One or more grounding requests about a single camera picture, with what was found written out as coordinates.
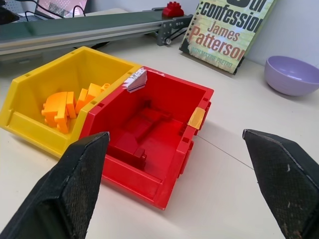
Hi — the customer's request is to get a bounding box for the orange rounded building block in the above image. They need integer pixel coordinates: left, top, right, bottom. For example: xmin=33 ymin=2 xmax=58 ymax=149
xmin=41 ymin=91 xmax=80 ymax=134

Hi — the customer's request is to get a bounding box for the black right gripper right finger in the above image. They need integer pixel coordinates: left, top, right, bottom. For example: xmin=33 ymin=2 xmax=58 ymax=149
xmin=242 ymin=128 xmax=319 ymax=239

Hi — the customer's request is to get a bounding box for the yellow tape patch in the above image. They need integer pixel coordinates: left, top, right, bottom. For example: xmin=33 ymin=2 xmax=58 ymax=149
xmin=187 ymin=107 xmax=206 ymax=130

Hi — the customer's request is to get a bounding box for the yellow plastic storage bin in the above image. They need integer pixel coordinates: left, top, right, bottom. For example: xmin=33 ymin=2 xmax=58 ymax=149
xmin=0 ymin=46 xmax=142 ymax=159

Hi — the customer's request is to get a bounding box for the black cable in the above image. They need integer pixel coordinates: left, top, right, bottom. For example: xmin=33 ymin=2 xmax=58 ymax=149
xmin=24 ymin=5 xmax=87 ymax=18

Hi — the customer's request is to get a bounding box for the dark red studded building block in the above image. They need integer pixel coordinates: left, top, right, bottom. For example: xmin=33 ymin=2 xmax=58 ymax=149
xmin=107 ymin=131 xmax=148 ymax=171

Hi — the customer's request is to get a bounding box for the red plastic storage bin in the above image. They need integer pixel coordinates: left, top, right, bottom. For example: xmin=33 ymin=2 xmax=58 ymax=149
xmin=78 ymin=66 xmax=214 ymax=212

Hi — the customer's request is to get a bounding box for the torn white tape label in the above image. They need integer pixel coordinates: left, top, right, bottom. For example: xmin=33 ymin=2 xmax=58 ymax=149
xmin=123 ymin=68 xmax=148 ymax=94

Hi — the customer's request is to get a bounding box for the James Patterson paperback book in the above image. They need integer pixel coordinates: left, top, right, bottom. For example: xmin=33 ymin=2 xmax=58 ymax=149
xmin=178 ymin=0 xmax=277 ymax=75

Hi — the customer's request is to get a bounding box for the black object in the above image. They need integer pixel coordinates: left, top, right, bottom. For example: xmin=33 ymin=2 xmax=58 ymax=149
xmin=0 ymin=4 xmax=20 ymax=26

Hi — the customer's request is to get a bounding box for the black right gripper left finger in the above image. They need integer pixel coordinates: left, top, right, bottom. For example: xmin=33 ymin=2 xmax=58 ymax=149
xmin=0 ymin=131 xmax=111 ymax=239

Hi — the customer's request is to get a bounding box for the grey conveyor belt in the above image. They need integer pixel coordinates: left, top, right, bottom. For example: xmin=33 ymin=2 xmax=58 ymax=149
xmin=0 ymin=9 xmax=194 ymax=63

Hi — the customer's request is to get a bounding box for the open laptop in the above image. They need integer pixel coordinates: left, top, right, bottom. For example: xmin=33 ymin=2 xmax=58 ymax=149
xmin=33 ymin=0 xmax=91 ymax=19

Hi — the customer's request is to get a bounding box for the red arched building block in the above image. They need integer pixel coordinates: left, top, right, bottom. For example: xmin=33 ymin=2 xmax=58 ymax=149
xmin=161 ymin=1 xmax=185 ymax=18

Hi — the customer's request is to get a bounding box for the orange studded building block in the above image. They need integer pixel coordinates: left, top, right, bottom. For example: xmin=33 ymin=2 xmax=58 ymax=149
xmin=74 ymin=83 xmax=111 ymax=114

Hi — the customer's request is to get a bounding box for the red long building block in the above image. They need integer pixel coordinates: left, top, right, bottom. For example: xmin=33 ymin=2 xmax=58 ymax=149
xmin=123 ymin=99 xmax=173 ymax=146

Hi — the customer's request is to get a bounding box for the purple bowl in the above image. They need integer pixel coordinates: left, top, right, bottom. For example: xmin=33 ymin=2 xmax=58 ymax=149
xmin=264 ymin=55 xmax=319 ymax=97

